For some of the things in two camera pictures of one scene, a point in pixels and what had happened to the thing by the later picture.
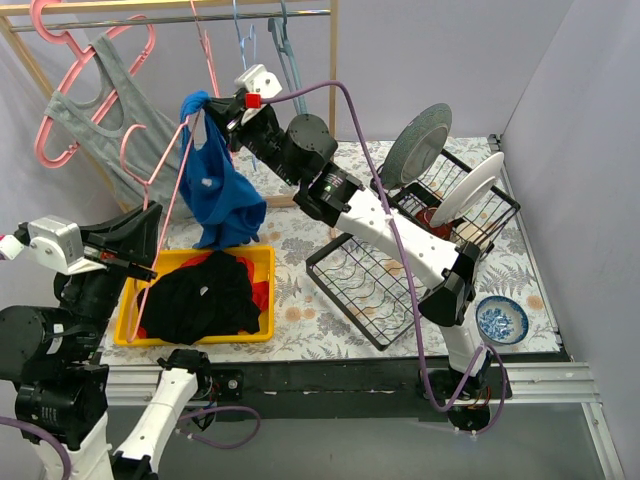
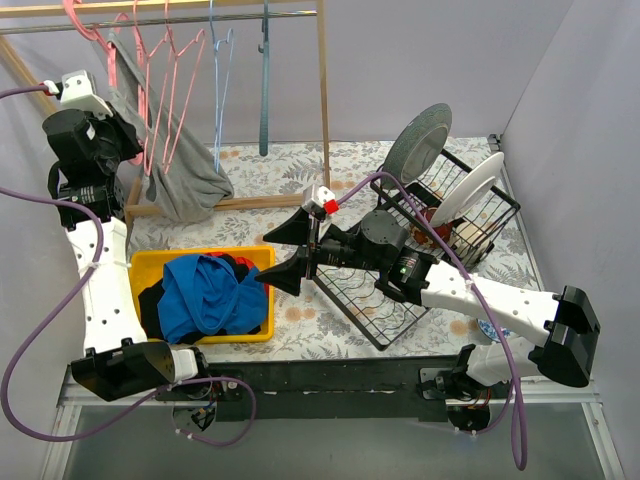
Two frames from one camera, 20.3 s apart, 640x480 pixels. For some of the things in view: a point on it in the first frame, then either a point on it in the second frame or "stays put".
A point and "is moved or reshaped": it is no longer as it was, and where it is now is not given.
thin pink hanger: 193,121 to 147,56
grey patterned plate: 418,147 stays put
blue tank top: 225,210 to 201,294
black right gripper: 235,121 to 310,247
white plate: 468,192 stays put
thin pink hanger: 208,52 to 198,39
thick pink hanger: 75,66 to 139,155
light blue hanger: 242,43 to 222,53
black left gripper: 126,267 to 126,138
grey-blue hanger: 283,49 is moved or reshaped
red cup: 424,215 stays put
